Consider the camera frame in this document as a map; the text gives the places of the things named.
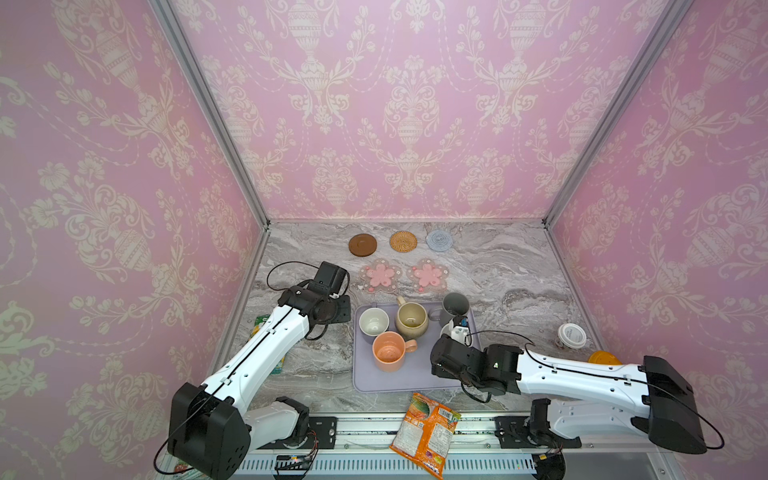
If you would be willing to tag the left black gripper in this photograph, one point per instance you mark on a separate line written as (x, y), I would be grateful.
(346, 309)

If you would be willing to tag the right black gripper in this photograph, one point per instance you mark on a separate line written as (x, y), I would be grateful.
(439, 355)

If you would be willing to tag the small lavender white cup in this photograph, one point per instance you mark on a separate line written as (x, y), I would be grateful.
(373, 322)

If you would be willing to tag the pink flower coaster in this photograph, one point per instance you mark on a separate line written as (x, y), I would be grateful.
(379, 276)
(428, 276)

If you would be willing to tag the brown wooden coaster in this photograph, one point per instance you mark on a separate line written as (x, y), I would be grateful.
(362, 245)

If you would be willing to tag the grey mug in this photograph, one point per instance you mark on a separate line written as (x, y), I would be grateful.
(452, 305)

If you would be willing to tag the woven rattan coaster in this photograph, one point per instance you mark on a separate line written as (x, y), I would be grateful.
(403, 241)

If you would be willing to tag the blue woven coaster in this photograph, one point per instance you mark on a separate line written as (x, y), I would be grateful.
(439, 240)

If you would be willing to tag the white mug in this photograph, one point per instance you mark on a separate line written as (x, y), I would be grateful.
(445, 330)

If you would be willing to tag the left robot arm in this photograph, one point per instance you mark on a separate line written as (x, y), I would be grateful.
(240, 384)

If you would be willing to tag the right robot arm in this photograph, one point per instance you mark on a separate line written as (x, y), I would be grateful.
(575, 399)

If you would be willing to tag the white lidded paper cup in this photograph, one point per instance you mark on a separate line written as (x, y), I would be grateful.
(571, 336)

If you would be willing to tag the yellow lidded cup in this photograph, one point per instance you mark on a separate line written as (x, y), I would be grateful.
(604, 358)

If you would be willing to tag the green yellow Fox's candy bag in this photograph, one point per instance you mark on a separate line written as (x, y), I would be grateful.
(259, 322)

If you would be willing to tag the orange pink mug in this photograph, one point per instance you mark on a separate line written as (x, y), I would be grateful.
(390, 349)

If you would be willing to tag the lavender silicone tray mat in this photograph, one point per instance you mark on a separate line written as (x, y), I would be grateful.
(414, 375)

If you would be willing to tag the beige ceramic mug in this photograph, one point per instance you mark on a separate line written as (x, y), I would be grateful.
(412, 319)

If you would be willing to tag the orange snack bag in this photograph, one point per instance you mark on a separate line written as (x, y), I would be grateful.
(425, 434)

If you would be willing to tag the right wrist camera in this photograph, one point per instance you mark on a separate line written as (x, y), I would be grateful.
(460, 330)

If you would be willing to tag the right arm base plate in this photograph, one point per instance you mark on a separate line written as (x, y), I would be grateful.
(518, 432)

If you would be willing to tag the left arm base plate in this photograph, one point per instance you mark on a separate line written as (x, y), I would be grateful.
(312, 431)

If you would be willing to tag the aluminium front rail frame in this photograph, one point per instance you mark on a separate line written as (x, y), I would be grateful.
(362, 450)

